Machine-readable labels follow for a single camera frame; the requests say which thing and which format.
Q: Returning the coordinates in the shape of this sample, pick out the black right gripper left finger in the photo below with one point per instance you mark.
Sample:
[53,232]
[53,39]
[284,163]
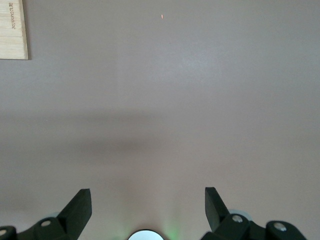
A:
[75,215]

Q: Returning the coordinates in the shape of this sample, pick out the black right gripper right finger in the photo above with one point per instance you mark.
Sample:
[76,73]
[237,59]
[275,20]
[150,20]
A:
[217,220]

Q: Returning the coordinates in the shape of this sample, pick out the bamboo cutting board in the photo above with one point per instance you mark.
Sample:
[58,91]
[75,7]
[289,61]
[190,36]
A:
[12,30]

